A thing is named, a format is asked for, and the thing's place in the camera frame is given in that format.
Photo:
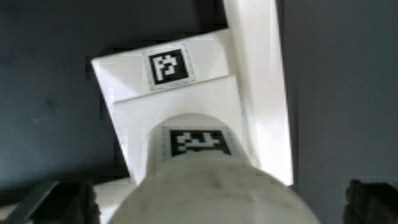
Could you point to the white lamp base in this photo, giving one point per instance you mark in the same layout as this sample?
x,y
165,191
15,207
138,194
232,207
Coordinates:
x,y
175,101

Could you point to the white lamp bulb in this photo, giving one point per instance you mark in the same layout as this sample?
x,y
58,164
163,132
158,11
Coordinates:
x,y
205,188

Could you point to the white front fence bar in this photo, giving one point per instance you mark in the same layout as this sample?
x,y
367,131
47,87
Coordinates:
x,y
253,23

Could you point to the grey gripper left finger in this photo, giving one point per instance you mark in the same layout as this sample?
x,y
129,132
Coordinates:
x,y
31,203

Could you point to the white fence bar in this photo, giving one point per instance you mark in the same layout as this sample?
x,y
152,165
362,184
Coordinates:
x,y
111,194
253,23

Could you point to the white right fence bar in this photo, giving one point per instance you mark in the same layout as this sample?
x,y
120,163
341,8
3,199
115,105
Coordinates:
x,y
111,194

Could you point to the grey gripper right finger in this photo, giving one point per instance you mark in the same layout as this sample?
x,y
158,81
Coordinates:
x,y
373,203

